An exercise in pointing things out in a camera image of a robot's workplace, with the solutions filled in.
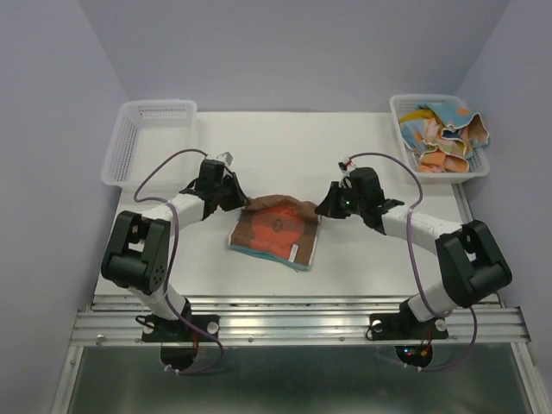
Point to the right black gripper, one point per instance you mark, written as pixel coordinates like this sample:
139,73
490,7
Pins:
328,205

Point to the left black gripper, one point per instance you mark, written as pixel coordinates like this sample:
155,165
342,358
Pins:
239,199

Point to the brown orange towel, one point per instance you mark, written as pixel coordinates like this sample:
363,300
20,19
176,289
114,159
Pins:
278,228

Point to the blue yellow tiger towel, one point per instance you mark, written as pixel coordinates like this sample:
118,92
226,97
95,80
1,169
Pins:
418,114

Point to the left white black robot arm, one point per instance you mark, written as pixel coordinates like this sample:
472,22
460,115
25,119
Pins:
137,254

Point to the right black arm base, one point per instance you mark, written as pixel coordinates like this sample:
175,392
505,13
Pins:
401,325

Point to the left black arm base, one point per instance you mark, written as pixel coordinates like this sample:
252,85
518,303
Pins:
158,330

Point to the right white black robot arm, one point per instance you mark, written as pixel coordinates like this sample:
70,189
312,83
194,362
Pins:
471,263

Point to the left white plastic basket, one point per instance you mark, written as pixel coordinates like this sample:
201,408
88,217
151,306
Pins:
146,133

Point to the white plastic basket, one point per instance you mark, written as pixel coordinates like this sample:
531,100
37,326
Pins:
146,133
400,105

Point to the orange pink patterned towel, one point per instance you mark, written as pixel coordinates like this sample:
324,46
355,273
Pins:
438,161

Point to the light blue spotted towel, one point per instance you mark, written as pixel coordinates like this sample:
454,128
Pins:
455,130

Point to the right white plastic basket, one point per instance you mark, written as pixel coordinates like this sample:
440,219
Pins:
400,105

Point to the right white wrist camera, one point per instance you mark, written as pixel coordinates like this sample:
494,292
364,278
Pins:
347,166

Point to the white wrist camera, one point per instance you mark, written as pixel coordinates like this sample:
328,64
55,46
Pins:
226,158
347,166

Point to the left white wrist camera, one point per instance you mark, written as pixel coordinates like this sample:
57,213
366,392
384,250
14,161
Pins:
226,158

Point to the aluminium mounting rail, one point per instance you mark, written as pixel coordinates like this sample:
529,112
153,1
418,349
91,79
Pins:
279,320

